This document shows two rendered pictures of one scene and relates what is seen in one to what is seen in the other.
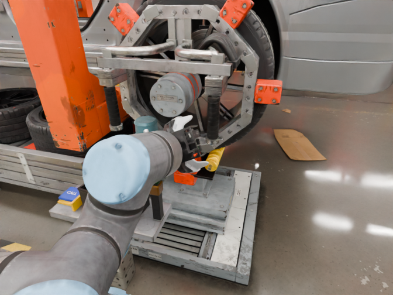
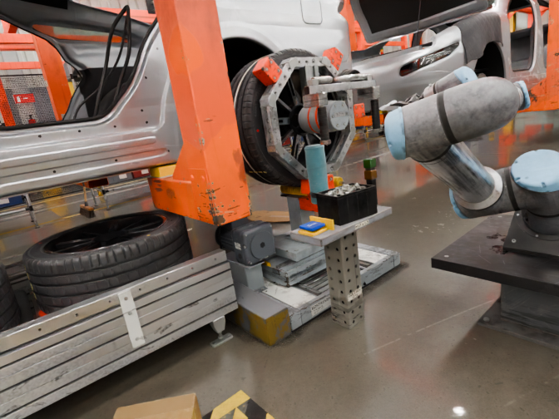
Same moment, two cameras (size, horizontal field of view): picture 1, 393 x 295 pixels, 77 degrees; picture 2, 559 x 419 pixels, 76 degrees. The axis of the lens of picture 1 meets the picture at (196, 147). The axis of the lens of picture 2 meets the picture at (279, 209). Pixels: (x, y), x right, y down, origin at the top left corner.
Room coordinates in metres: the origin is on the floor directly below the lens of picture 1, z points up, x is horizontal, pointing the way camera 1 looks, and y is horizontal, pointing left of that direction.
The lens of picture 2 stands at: (0.08, 1.59, 0.89)
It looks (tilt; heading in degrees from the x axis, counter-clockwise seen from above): 15 degrees down; 307
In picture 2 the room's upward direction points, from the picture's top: 9 degrees counter-clockwise
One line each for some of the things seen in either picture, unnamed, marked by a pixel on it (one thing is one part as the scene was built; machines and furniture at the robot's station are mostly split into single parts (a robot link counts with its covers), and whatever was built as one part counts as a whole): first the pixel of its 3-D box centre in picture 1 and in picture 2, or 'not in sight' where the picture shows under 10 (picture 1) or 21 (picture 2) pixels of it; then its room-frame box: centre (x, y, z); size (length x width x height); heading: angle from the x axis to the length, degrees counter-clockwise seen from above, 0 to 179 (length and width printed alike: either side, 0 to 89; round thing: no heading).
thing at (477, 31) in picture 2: not in sight; (475, 37); (0.64, -2.97, 1.36); 0.71 x 0.30 x 0.51; 74
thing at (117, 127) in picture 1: (113, 107); (323, 125); (0.78, 0.28, 0.83); 0.04 x 0.04 x 0.16
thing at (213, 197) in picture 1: (196, 172); (302, 219); (1.12, 0.00, 0.32); 0.40 x 0.30 x 0.28; 74
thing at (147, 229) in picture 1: (111, 209); (343, 222); (0.71, 0.33, 0.44); 0.43 x 0.17 x 0.03; 74
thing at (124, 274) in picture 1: (114, 247); (343, 275); (0.72, 0.36, 0.21); 0.10 x 0.10 x 0.42; 74
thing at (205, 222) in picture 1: (188, 197); (299, 254); (1.13, 0.05, 0.13); 0.50 x 0.36 x 0.10; 74
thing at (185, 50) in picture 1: (200, 38); (341, 72); (0.81, -0.01, 1.03); 0.19 x 0.18 x 0.11; 164
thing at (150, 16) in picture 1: (184, 85); (312, 118); (0.96, 0.05, 0.85); 0.54 x 0.07 x 0.54; 74
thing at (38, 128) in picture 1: (84, 123); (115, 255); (1.62, 0.80, 0.39); 0.66 x 0.66 x 0.24
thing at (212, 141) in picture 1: (213, 118); (375, 115); (0.68, -0.05, 0.83); 0.04 x 0.04 x 0.16
